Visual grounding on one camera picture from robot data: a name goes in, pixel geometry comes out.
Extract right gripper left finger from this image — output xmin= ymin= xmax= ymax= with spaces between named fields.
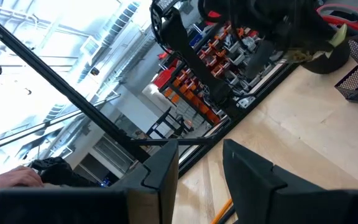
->
xmin=0 ymin=139 xmax=180 ymax=224

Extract potted plant black pot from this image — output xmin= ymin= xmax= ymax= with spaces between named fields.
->
xmin=286 ymin=23 xmax=351 ymax=75

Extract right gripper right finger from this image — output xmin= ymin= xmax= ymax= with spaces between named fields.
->
xmin=222 ymin=138 xmax=358 ymax=224

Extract black teleoperation handle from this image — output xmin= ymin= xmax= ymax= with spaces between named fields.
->
xmin=29 ymin=156 xmax=96 ymax=188

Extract shelf with orange bins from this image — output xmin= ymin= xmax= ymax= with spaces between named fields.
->
xmin=152 ymin=18 xmax=261 ymax=126

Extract person's hand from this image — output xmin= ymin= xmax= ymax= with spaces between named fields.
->
xmin=0 ymin=165 xmax=45 ymax=200

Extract black diagonal frame strut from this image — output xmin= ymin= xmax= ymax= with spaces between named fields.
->
xmin=0 ymin=7 xmax=214 ymax=163

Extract black marker pen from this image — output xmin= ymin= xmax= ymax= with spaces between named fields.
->
xmin=217 ymin=206 xmax=237 ymax=224

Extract red handled scissors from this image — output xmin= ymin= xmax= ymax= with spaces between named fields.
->
xmin=316 ymin=3 xmax=358 ymax=35

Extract orange pencil red eraser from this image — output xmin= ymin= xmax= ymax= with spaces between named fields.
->
xmin=209 ymin=198 xmax=234 ymax=224

